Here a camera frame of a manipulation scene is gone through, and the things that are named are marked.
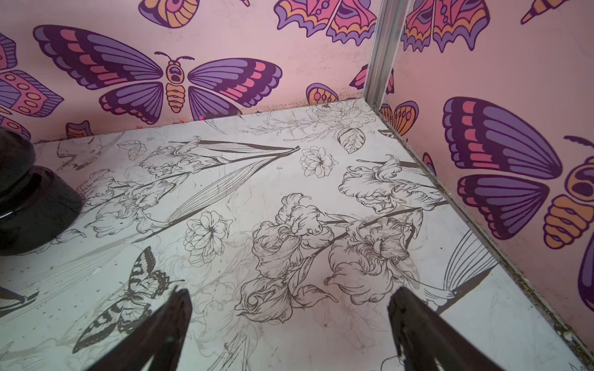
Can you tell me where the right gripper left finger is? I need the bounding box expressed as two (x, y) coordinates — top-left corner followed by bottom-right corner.
(89, 289), (193, 371)

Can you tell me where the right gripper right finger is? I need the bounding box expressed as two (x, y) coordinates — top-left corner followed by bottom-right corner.
(388, 287), (500, 371)

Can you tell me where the potted green plant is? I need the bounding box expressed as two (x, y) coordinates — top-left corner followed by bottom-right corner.
(1, 128), (83, 256)

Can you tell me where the aluminium cage frame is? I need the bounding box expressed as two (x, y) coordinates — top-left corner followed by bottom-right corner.
(364, 0), (411, 113)

